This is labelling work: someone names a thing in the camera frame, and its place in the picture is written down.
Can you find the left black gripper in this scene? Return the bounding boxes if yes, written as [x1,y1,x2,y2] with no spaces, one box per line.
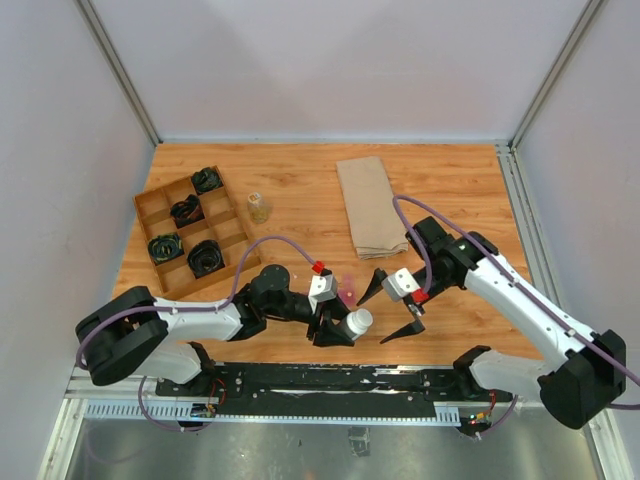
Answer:
[265,292,358,348]

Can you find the white capped pill bottle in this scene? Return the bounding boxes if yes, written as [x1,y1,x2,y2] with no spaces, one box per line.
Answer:
[340,309,374,341]

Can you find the pink weekly pill organizer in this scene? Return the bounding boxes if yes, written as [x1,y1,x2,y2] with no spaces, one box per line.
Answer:
[338,274,358,308]

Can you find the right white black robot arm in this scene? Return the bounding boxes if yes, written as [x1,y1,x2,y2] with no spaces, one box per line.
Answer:
[361,217,626,429]

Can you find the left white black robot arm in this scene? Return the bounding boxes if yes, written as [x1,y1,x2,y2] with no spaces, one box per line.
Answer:
[75,264,372,396]

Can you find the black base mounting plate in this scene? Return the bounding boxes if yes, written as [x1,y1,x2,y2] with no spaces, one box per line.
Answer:
[155,362,512,411]

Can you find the clear bottle yellow capsules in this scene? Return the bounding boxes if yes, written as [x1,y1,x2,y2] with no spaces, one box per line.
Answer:
[247,192,271,224]

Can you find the wooden compartment tray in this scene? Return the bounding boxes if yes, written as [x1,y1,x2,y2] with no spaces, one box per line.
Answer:
[133,166,261,300]

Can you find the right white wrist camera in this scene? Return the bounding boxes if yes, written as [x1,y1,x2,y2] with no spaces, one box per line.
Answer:
[383,268,417,303]

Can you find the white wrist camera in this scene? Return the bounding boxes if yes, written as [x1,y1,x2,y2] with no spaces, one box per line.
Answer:
[308,261,338,303]
[383,268,417,303]

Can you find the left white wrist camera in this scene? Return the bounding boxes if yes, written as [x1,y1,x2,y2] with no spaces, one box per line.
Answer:
[308,261,338,303]

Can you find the grey slotted cable duct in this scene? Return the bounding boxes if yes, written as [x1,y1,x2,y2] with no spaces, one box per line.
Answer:
[83,397,462,427]

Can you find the black coiled cable bottom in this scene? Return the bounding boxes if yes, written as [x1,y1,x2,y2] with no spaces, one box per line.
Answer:
[186,239,224,277]

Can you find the black coiled cable middle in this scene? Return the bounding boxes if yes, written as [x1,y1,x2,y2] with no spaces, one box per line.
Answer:
[169,194,205,226]

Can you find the black green coiled cable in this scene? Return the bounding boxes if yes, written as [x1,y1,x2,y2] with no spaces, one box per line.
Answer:
[147,232,183,266]

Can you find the black coiled cable top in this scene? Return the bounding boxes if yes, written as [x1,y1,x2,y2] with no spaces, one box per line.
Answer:
[192,168,224,195]

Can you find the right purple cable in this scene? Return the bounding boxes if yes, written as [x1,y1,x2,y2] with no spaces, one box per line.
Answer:
[391,194,640,441]

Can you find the left aluminium frame post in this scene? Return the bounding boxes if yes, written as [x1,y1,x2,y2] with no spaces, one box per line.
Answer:
[73,0,162,147]

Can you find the aluminium frame post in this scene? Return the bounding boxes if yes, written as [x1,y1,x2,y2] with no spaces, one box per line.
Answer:
[73,0,162,147]
[508,0,608,150]

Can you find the right aluminium frame post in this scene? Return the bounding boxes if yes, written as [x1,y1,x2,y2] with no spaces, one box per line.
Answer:
[508,0,608,150]

